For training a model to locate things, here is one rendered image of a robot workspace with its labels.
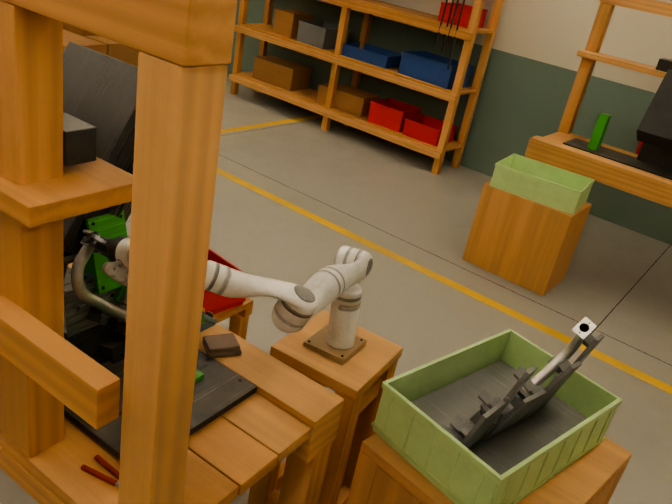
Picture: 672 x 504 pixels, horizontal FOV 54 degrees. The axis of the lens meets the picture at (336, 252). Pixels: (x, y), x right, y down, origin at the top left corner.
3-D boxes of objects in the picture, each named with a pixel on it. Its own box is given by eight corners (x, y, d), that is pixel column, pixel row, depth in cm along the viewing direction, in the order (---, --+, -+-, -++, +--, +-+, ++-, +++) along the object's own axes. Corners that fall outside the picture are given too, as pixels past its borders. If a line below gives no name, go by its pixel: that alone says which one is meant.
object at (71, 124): (51, 137, 137) (50, 104, 134) (97, 161, 130) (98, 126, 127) (19, 142, 132) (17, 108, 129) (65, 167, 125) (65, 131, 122)
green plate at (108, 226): (115, 276, 191) (104, 206, 184) (134, 281, 186) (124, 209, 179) (80, 289, 182) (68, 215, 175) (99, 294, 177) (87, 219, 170)
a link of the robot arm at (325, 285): (289, 342, 162) (330, 307, 184) (308, 316, 158) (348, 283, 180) (261, 319, 164) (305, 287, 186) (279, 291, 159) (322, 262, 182)
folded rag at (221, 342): (234, 340, 199) (235, 331, 198) (241, 355, 192) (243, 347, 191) (201, 342, 195) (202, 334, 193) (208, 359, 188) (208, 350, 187)
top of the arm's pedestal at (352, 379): (322, 318, 236) (324, 308, 234) (401, 356, 223) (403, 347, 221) (268, 356, 210) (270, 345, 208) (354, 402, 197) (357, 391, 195)
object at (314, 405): (26, 243, 258) (25, 207, 251) (335, 439, 190) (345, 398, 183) (-9, 252, 247) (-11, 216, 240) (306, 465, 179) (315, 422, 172)
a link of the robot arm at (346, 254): (332, 249, 198) (326, 299, 205) (362, 257, 195) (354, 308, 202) (345, 239, 206) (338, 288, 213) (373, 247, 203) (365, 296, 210)
